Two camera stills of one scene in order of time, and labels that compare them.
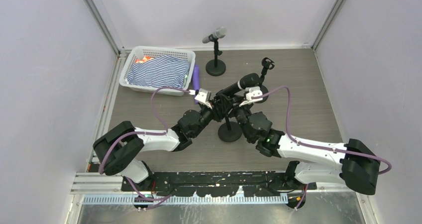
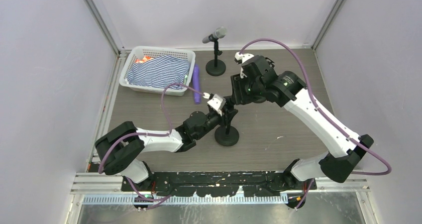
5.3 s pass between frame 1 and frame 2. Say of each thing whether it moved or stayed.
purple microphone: stayed
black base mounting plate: stayed
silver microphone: stayed
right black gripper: moved
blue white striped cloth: stayed
